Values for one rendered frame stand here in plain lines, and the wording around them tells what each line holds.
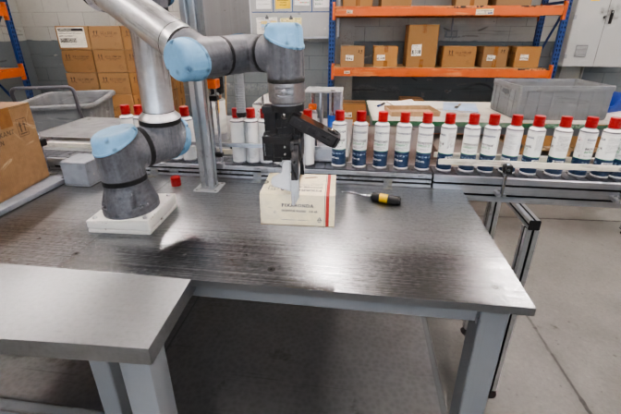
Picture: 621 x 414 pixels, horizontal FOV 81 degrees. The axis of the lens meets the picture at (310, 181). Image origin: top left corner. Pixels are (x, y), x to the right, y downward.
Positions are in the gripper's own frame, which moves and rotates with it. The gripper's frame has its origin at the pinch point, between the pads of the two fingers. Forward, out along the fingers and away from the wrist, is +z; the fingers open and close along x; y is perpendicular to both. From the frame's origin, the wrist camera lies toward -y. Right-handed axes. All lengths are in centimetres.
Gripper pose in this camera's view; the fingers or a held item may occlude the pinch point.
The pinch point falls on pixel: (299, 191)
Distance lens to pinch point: 83.4
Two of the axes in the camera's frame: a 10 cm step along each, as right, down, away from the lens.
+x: -0.8, 3.8, -9.2
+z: 0.2, 9.2, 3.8
